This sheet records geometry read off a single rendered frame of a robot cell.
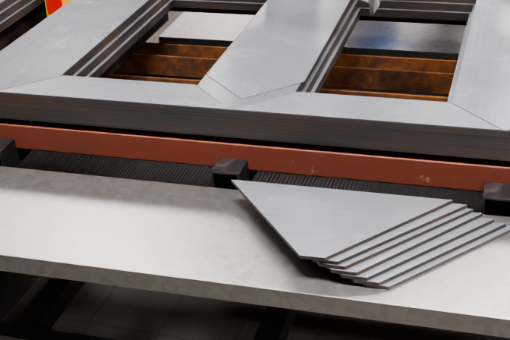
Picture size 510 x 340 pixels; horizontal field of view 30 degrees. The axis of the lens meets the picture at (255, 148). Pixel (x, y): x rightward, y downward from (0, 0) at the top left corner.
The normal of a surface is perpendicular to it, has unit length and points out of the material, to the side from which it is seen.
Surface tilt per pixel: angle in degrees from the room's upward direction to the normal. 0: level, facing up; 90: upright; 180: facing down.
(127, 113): 90
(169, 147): 90
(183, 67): 90
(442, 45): 0
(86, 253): 0
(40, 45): 0
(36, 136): 90
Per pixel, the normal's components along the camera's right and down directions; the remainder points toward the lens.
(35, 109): -0.27, 0.45
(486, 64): -0.05, -0.89
